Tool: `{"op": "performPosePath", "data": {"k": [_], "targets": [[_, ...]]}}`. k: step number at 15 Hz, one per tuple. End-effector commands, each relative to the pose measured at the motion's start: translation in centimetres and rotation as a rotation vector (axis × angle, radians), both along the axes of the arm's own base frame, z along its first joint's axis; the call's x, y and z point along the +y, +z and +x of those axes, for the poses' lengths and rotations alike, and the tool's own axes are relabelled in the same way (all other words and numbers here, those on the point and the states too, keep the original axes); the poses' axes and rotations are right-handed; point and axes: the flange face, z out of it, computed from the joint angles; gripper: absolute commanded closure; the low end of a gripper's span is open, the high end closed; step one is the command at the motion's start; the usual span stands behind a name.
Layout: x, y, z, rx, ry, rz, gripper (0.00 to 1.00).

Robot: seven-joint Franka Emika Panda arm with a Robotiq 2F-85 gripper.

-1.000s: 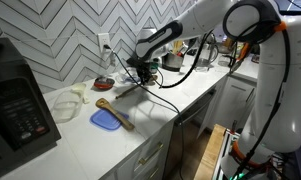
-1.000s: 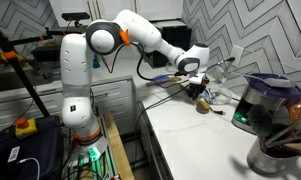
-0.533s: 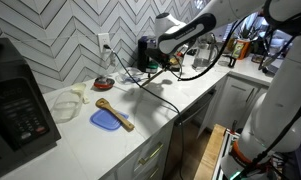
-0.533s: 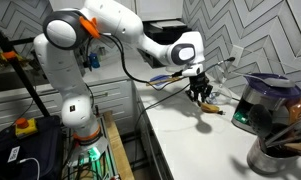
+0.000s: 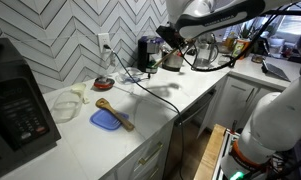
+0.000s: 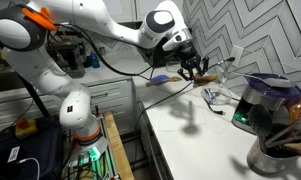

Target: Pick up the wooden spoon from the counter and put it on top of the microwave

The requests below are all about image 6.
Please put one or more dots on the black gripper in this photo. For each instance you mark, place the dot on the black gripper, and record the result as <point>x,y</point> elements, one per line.
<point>186,51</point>

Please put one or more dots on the wooden spoon with round bowl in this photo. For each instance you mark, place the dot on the wooden spoon with round bowl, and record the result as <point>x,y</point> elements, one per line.
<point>208,79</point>

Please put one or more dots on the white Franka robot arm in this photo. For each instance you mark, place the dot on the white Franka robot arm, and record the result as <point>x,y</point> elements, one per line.
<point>50,73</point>

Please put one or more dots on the black slotted spoon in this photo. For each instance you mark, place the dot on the black slotted spoon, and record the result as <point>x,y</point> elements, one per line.
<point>260,120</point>

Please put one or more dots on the small clear glass bowl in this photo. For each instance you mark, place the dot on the small clear glass bowl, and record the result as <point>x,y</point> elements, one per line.
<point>173,66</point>

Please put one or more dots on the blue white packet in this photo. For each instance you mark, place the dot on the blue white packet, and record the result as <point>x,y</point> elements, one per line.
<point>210,95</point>

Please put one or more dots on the clear drinking glass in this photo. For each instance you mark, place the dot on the clear drinking glass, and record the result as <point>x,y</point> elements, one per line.
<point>224,72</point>

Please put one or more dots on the blue silicone lid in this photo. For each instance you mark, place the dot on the blue silicone lid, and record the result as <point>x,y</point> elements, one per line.
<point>158,79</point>

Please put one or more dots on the large clear glass bowl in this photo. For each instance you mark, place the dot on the large clear glass bowl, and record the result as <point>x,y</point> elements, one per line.
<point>218,95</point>

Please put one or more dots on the purple lidded steel appliance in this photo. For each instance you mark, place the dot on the purple lidded steel appliance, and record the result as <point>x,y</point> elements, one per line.
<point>266,96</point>

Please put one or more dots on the white lower cabinet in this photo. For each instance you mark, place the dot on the white lower cabinet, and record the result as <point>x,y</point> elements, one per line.
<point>113,100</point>

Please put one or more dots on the blue bottle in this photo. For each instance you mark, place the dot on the blue bottle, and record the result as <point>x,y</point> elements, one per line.
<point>95,60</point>

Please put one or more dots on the wooden board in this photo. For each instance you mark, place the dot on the wooden board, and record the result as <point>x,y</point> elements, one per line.
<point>118,146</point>

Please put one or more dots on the brown orange utensil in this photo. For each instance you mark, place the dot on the brown orange utensil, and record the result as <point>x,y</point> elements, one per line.
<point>298,108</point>

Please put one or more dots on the steel utensil holder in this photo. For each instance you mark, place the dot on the steel utensil holder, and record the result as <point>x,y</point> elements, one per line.
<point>268,160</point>

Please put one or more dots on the black countertop appliance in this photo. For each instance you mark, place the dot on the black countertop appliance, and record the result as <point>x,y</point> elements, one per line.
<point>68,56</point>

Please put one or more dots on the light wooden turner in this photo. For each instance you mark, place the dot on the light wooden turner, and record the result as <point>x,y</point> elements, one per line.
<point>298,146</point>

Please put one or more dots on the black tripod stand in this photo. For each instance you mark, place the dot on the black tripod stand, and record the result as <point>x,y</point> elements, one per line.
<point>36,100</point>

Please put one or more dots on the yellow red emergency stop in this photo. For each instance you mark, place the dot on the yellow red emergency stop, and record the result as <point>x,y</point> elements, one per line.
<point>26,128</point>

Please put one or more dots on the black bag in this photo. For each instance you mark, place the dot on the black bag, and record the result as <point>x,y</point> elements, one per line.
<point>33,146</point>

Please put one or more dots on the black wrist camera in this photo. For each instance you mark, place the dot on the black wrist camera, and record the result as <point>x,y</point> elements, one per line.
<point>206,64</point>

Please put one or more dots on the white wall outlet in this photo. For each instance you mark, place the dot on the white wall outlet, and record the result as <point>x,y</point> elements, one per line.
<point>237,55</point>

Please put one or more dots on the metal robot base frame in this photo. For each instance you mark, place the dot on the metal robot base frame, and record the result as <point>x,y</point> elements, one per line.
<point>90,158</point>

